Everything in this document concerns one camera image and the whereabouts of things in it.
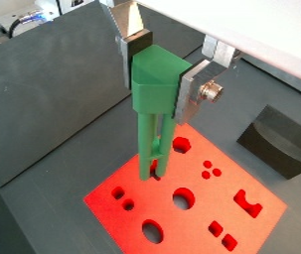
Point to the green three prong object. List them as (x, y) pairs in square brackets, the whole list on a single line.
[(155, 70)]

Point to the red board with cutouts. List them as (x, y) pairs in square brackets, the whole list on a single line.
[(206, 208)]

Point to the silver aluminium rail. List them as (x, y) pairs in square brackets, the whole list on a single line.
[(20, 15)]

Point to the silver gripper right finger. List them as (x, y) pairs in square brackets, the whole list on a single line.
[(196, 80)]

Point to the grey upright panel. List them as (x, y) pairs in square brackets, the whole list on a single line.
[(60, 79)]

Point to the black curved block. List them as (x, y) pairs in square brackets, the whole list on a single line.
[(271, 138)]

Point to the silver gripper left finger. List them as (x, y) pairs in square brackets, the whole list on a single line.
[(133, 38)]

